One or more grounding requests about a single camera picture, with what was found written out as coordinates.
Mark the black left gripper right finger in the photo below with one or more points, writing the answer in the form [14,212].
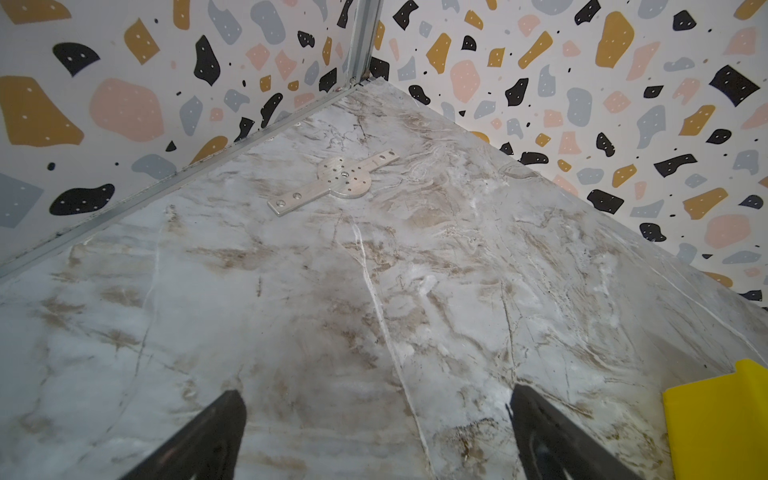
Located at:
[550,446]

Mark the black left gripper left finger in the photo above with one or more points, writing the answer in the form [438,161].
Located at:
[205,448]

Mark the yellow plastic bin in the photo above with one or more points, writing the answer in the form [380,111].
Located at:
[717,428]

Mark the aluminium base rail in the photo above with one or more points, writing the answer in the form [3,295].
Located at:
[105,218]

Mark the perforated metal bracket plate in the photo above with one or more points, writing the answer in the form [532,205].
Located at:
[337,177]

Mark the aluminium corner post left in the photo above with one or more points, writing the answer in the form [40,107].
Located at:
[364,30]

